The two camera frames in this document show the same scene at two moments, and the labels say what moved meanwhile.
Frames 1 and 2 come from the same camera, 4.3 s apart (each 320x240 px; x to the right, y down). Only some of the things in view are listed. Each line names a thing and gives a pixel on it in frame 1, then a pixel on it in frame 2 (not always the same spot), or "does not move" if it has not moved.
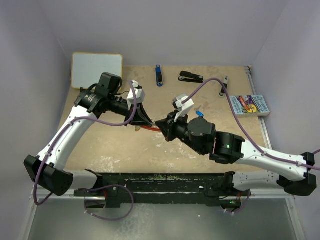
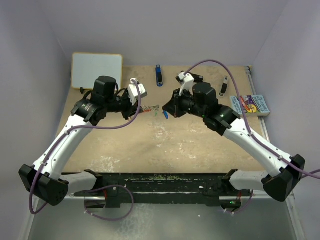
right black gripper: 168,125 -> 174,106
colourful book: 247,105 does not move
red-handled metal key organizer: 153,127 -> 149,108
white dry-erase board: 87,68 does not move
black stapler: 187,76 does not move
